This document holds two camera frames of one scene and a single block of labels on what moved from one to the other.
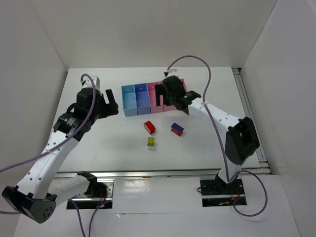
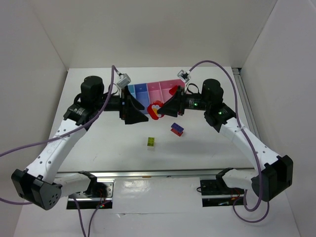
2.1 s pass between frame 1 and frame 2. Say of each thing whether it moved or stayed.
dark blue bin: stayed
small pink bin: stayed
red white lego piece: moved
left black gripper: moved
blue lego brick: stayed
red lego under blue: stayed
